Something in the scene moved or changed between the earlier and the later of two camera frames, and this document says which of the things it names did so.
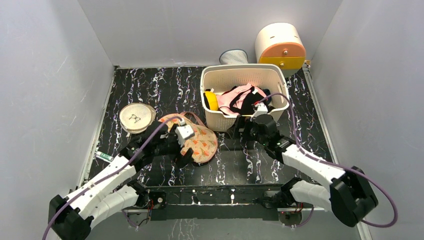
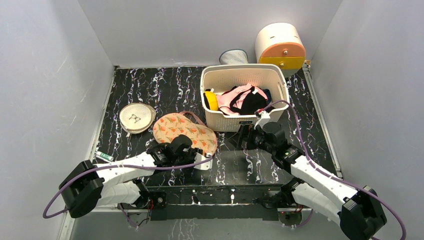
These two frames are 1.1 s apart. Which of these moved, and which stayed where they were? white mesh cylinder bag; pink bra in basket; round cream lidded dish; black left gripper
Moved: black left gripper
Stayed: white mesh cylinder bag; pink bra in basket; round cream lidded dish
